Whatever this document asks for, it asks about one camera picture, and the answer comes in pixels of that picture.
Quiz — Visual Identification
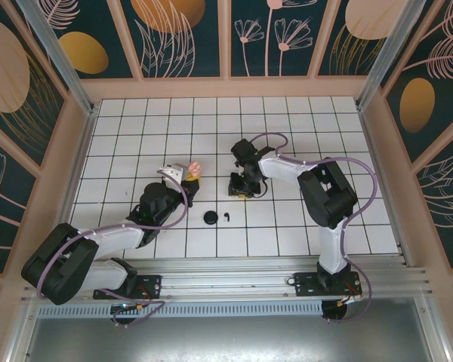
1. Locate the grey slotted cable duct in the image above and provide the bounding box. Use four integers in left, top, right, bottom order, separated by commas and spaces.
37, 300, 325, 318

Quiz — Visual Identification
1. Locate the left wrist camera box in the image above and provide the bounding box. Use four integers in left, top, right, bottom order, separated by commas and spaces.
157, 161, 188, 185

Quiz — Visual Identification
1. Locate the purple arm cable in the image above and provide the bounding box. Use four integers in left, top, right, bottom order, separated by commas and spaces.
35, 165, 190, 330
248, 132, 378, 325

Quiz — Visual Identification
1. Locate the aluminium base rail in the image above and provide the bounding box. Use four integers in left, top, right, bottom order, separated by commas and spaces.
21, 255, 437, 302

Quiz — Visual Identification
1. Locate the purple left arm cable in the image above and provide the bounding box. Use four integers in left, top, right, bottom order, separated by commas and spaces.
35, 165, 190, 330

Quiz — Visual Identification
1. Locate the aluminium corner post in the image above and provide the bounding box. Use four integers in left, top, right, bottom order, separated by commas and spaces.
355, 0, 420, 111
16, 0, 100, 116

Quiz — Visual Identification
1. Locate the grey metal sheet panel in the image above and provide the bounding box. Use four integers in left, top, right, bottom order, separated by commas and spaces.
7, 296, 452, 362

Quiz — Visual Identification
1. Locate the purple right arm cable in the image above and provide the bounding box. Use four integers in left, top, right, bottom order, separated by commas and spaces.
248, 132, 378, 325

